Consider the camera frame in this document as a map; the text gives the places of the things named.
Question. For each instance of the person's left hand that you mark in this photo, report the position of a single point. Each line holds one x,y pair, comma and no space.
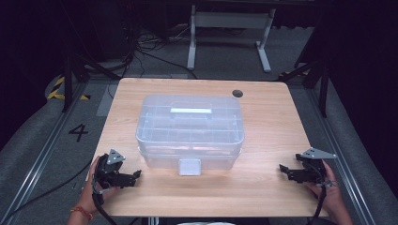
89,197

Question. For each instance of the black tripod stand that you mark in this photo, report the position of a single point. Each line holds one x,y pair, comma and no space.
324,90
67,81

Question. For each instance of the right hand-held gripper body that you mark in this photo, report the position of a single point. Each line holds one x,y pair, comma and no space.
313,170

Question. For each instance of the aluminium floor rail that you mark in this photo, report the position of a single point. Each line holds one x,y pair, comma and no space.
344,162
40,156

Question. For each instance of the dark round table grommet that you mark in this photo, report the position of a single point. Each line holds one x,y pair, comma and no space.
237,93

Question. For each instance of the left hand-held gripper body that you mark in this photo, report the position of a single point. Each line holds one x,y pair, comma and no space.
108,173

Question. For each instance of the person's right hand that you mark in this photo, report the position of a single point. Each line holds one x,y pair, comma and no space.
331,195

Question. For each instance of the clear plastic storage box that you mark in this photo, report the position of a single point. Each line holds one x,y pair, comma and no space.
187,134

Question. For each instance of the grey metal stand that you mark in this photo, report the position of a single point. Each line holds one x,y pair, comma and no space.
231,20

